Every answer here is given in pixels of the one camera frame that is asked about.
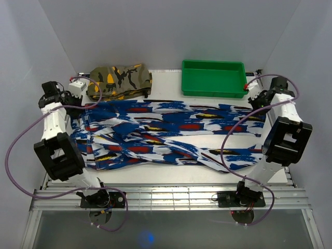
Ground blue white red patterned trousers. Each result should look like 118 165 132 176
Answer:
71 100 266 174

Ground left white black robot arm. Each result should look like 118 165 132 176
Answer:
34 76 110 208

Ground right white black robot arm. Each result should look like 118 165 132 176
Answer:
234 76 312 206

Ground folded camouflage trousers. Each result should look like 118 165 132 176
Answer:
87 64 153 101

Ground green plastic tray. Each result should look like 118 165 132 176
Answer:
181 60 247 99

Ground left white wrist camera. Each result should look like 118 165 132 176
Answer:
68 80 87 99

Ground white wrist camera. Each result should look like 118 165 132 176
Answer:
244 81 262 100
68 80 87 99

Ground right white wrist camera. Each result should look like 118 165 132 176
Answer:
244 81 262 100

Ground aluminium table edge rail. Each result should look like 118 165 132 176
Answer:
30 186 311 211

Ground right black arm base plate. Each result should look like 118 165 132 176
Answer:
217 191 266 208

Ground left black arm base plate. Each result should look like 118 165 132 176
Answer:
80 191 126 209

